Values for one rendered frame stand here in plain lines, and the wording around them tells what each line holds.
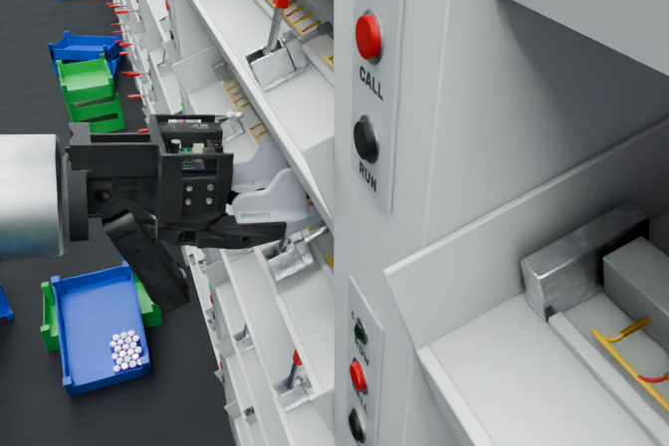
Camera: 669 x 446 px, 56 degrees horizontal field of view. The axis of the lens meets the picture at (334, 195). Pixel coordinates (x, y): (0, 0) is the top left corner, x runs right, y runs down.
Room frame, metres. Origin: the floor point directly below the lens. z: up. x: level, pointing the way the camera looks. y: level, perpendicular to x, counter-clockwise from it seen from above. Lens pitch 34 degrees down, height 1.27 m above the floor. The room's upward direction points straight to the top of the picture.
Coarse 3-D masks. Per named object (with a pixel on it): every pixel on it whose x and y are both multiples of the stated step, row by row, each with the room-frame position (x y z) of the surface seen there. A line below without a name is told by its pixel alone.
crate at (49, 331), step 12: (48, 288) 1.31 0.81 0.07; (48, 300) 1.31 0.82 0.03; (144, 300) 1.34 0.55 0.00; (48, 312) 1.27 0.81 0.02; (144, 312) 1.29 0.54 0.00; (156, 312) 1.24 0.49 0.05; (48, 324) 1.23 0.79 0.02; (144, 324) 1.23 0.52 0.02; (156, 324) 1.24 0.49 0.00; (48, 336) 1.14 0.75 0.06; (48, 348) 1.14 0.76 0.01; (60, 348) 1.15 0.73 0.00
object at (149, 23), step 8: (144, 0) 1.49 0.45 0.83; (144, 8) 1.49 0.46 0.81; (144, 16) 1.49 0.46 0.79; (152, 16) 1.50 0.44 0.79; (144, 24) 1.49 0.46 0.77; (152, 24) 1.50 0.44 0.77; (152, 64) 1.49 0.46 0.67; (152, 72) 1.49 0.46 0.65; (160, 88) 1.49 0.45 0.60; (160, 96) 1.49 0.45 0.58; (184, 248) 1.49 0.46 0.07; (184, 256) 1.49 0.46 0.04
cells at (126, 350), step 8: (112, 336) 1.10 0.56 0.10; (120, 336) 1.11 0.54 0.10; (128, 336) 1.11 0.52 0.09; (136, 336) 1.11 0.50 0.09; (112, 344) 1.08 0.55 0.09; (120, 344) 1.09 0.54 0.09; (128, 344) 1.10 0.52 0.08; (136, 344) 1.09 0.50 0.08; (112, 352) 1.09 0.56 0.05; (120, 352) 1.07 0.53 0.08; (128, 352) 1.07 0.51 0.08; (136, 352) 1.07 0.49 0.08; (112, 360) 1.06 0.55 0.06; (120, 360) 1.05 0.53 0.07; (128, 360) 1.05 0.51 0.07; (136, 360) 1.05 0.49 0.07; (120, 368) 1.03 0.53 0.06; (128, 368) 1.04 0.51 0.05
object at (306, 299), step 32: (192, 64) 0.84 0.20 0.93; (224, 64) 0.84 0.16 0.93; (192, 96) 0.83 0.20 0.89; (224, 96) 0.80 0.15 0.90; (256, 128) 0.69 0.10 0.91; (320, 224) 0.49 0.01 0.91; (288, 288) 0.42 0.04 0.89; (320, 288) 0.41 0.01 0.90; (288, 320) 0.38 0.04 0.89; (320, 320) 0.37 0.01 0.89; (320, 352) 0.34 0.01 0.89; (320, 384) 0.31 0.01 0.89
